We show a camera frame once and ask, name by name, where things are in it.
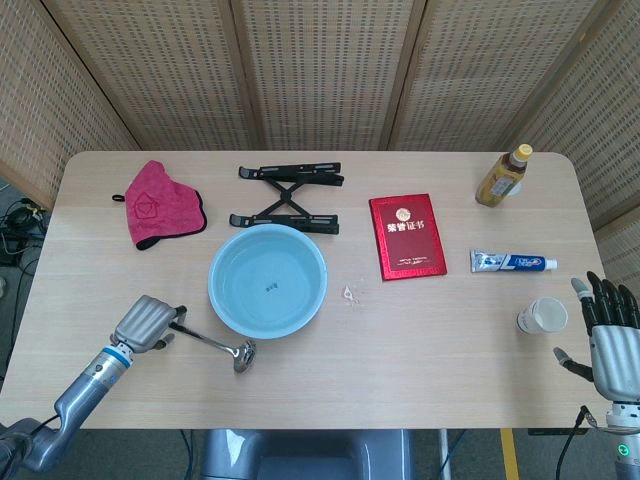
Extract woven bamboo folding screen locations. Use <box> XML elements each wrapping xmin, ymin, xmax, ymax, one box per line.
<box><xmin>0</xmin><ymin>0</ymin><xmax>640</xmax><ymax>289</ymax></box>

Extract black folding laptop stand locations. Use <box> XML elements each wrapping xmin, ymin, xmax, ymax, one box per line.
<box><xmin>229</xmin><ymin>161</ymin><xmax>346</xmax><ymax>238</ymax></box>

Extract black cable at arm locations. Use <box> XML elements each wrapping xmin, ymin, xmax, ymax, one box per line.
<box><xmin>558</xmin><ymin>405</ymin><xmax>599</xmax><ymax>480</ymax></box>
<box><xmin>0</xmin><ymin>412</ymin><xmax>62</xmax><ymax>451</ymax></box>

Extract pink cloth with black trim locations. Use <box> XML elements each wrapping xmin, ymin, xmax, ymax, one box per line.
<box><xmin>110</xmin><ymin>159</ymin><xmax>209</xmax><ymax>252</ymax></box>

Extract metal ladle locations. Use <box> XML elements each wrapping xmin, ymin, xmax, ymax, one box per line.
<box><xmin>168</xmin><ymin>323</ymin><xmax>257</xmax><ymax>375</ymax></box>

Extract light blue plastic basin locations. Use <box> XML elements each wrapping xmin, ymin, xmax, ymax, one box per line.
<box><xmin>207</xmin><ymin>224</ymin><xmax>330</xmax><ymax>341</ymax></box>

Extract white paper cup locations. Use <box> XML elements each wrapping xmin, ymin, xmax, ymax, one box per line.
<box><xmin>515</xmin><ymin>296</ymin><xmax>570</xmax><ymax>336</ymax></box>

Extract red certificate book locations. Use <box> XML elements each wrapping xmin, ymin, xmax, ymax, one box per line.
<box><xmin>368</xmin><ymin>193</ymin><xmax>448</xmax><ymax>283</ymax></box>

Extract blue white toothpaste tube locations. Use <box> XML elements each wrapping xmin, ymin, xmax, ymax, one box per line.
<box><xmin>469</xmin><ymin>249</ymin><xmax>559</xmax><ymax>274</ymax></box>

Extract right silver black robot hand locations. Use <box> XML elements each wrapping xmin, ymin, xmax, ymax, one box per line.
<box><xmin>553</xmin><ymin>271</ymin><xmax>640</xmax><ymax>403</ymax></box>

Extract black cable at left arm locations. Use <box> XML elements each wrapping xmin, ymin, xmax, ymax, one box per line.
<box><xmin>0</xmin><ymin>412</ymin><xmax>62</xmax><ymax>451</ymax></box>

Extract yellow cap tea bottle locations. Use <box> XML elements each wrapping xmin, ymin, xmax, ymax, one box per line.
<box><xmin>474</xmin><ymin>143</ymin><xmax>537</xmax><ymax>208</ymax></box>

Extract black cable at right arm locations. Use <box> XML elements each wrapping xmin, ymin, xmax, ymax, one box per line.
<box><xmin>558</xmin><ymin>405</ymin><xmax>599</xmax><ymax>480</ymax></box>

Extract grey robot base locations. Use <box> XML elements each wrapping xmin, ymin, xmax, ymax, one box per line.
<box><xmin>199</xmin><ymin>428</ymin><xmax>416</xmax><ymax>480</ymax></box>

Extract black cables and devices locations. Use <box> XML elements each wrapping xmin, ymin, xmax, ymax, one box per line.
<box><xmin>0</xmin><ymin>197</ymin><xmax>51</xmax><ymax>266</ymax></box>

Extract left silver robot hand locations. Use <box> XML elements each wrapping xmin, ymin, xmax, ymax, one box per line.
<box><xmin>109</xmin><ymin>294</ymin><xmax>189</xmax><ymax>356</ymax></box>

